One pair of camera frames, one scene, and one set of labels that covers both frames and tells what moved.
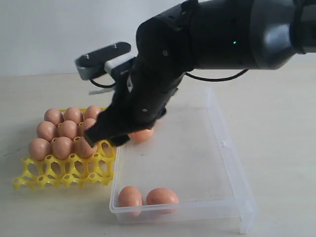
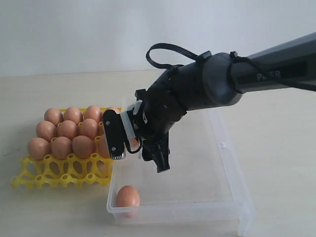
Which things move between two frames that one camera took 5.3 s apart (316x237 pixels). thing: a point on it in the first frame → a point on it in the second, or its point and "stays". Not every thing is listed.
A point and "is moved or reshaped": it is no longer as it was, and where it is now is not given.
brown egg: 39,148 stays
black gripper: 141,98 → 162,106
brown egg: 62,147 stays
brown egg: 73,113 stays
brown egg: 68,128 stays
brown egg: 54,115 stays
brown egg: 47,131 stays
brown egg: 162,200 → 103,148
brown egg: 142,136 is moved or reshaped
